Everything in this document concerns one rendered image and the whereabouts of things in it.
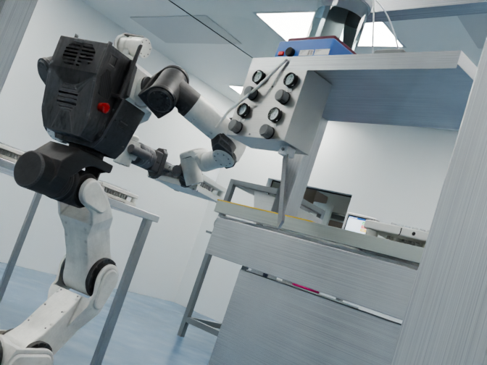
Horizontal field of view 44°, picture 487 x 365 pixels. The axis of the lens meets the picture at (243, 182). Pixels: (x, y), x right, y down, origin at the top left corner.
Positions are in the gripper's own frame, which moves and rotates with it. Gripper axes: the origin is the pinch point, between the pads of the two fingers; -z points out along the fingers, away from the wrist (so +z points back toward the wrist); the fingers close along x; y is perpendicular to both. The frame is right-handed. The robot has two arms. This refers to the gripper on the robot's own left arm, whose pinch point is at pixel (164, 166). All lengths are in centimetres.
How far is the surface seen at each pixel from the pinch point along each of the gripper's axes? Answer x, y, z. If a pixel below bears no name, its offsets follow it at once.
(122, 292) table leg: 62, -44, -50
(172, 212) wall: 5, -352, -433
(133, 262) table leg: 46, -44, -51
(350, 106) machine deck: -26, 90, 35
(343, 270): 20, 115, 63
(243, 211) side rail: 13, 81, 55
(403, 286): 19, 129, 67
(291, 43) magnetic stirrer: -35, 76, 52
